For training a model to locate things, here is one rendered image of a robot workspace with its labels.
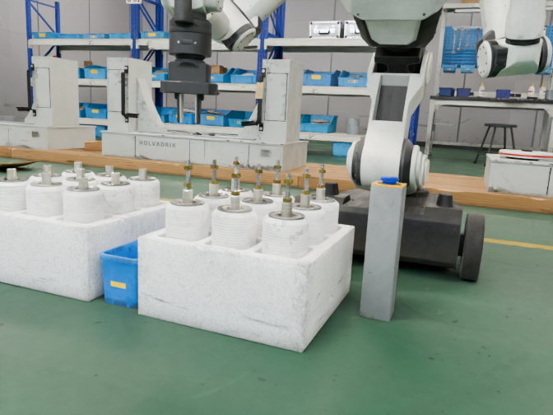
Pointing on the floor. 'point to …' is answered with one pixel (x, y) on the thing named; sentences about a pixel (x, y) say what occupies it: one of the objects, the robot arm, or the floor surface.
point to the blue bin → (121, 275)
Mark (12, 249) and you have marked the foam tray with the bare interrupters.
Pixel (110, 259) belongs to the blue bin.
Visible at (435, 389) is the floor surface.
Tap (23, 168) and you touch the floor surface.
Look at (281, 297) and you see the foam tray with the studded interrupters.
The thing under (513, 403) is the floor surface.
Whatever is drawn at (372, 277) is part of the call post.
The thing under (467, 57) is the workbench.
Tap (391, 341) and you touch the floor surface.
